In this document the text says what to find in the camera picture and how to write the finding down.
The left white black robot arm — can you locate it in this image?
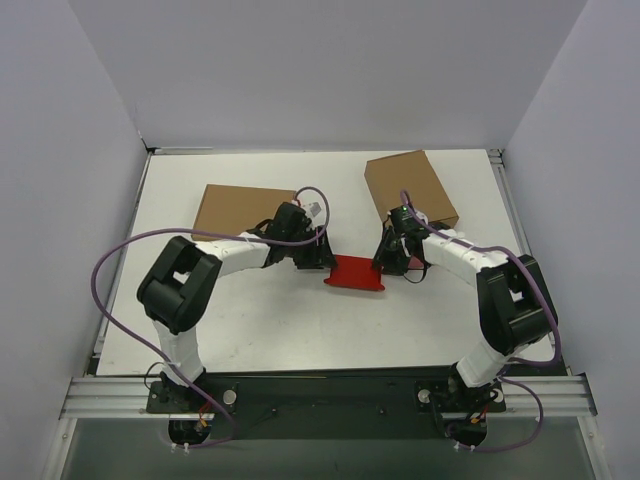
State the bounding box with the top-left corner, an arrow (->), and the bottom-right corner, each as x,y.
137,201 -> 337,412

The red paper box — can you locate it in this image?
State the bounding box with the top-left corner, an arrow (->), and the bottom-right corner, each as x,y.
324,255 -> 385,292

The aluminium frame rail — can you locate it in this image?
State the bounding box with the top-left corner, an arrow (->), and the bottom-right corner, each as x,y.
59,375 -> 597,419

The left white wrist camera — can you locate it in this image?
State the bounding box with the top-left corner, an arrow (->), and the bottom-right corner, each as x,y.
297,201 -> 323,219

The purple cable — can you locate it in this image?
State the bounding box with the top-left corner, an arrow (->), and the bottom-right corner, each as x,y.
92,185 -> 331,449
398,188 -> 563,452

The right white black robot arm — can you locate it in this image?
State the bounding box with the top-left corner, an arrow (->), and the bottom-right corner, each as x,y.
373,205 -> 557,388

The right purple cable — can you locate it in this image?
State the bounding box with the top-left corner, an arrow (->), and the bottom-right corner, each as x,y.
398,188 -> 563,452

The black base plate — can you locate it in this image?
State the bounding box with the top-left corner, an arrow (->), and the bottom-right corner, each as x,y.
146,366 -> 506,444

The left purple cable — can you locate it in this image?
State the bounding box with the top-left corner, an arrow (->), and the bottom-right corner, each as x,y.
92,185 -> 331,449

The pink paper box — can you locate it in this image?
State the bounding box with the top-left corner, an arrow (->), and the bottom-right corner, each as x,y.
408,256 -> 424,270

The brown cardboard box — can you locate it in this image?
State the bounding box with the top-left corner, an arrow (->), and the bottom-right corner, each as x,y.
192,184 -> 295,236
364,150 -> 459,228

